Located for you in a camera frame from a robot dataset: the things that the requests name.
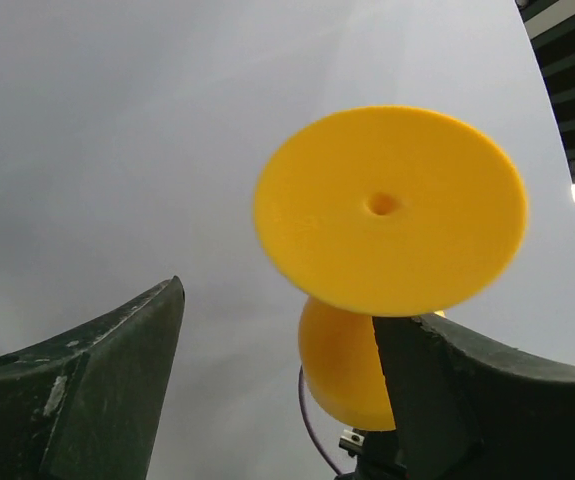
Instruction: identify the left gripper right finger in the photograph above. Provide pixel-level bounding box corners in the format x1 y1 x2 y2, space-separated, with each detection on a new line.
373 314 575 479

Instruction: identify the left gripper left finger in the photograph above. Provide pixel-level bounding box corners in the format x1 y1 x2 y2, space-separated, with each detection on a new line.
0 277 185 479

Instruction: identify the orange wine glass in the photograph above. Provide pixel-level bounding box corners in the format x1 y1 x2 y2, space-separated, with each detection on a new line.
252 105 529 431

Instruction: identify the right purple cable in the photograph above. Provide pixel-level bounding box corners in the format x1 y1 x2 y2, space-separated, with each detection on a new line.
296 364 343 476

